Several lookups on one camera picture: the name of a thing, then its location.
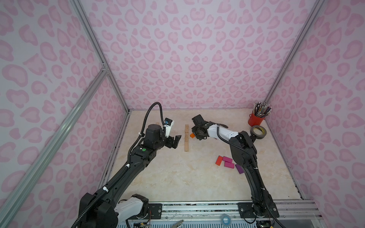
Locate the red block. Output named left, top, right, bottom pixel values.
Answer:
left=215, top=156, right=223, bottom=166

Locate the magenta block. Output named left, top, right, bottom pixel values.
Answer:
left=223, top=156, right=233, bottom=163
left=224, top=161, right=235, bottom=169

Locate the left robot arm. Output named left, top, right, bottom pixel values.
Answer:
left=72, top=124, right=181, bottom=228

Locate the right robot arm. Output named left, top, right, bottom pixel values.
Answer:
left=192, top=115, right=279, bottom=219

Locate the red pen cup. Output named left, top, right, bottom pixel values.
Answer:
left=248, top=113, right=265, bottom=126

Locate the purple block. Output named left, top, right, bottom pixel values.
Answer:
left=235, top=164, right=244, bottom=174

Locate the dark tape roll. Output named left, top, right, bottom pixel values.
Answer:
left=250, top=125, right=267, bottom=140

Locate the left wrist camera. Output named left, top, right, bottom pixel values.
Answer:
left=164, top=118, right=174, bottom=138

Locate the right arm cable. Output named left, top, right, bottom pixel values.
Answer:
left=215, top=123, right=286, bottom=228

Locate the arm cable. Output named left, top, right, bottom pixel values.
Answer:
left=70, top=102, right=166, bottom=228
left=215, top=123, right=286, bottom=228

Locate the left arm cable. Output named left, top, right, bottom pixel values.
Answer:
left=70, top=102, right=166, bottom=228

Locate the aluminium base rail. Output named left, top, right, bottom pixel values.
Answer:
left=77, top=199, right=329, bottom=228

